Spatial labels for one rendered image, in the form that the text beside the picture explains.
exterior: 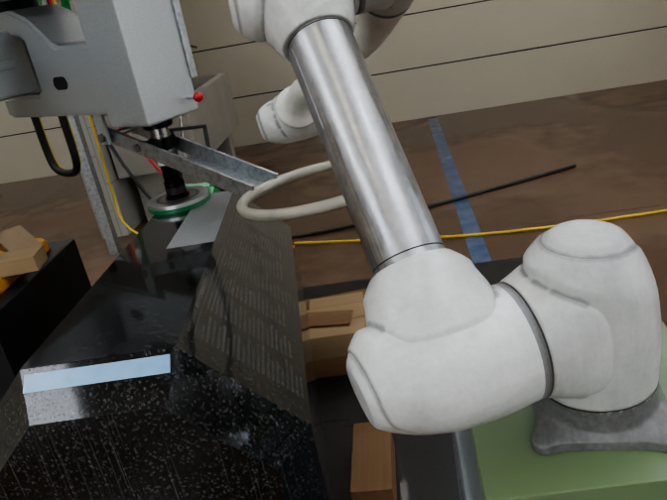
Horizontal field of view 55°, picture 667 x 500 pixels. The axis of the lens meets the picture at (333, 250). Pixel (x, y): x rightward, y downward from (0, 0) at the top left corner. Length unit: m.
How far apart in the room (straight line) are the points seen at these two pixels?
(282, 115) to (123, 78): 0.76
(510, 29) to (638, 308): 5.91
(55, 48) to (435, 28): 4.63
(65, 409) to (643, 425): 1.05
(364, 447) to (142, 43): 1.40
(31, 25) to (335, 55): 1.71
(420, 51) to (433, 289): 5.85
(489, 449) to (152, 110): 1.54
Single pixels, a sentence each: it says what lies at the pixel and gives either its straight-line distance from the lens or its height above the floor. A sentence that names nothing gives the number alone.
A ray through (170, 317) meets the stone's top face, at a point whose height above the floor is 0.82.
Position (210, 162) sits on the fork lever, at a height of 0.96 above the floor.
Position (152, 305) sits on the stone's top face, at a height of 0.82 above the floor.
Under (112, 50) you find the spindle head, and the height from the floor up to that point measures 1.36.
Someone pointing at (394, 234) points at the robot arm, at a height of 1.15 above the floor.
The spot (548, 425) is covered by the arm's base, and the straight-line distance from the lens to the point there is 0.93.
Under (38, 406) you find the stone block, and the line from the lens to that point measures 1.47.
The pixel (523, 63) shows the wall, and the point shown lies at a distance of 6.71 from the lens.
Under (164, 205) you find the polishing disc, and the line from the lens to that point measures 2.24.
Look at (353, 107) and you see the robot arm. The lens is 0.89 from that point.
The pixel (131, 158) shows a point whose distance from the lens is 4.76.
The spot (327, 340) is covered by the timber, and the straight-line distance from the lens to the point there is 2.51.
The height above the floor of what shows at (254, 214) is 0.93.
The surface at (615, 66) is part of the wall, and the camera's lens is 6.95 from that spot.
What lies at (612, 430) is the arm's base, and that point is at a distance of 0.92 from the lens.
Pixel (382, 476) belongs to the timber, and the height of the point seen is 0.14.
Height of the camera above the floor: 1.46
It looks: 23 degrees down
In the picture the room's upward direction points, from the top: 11 degrees counter-clockwise
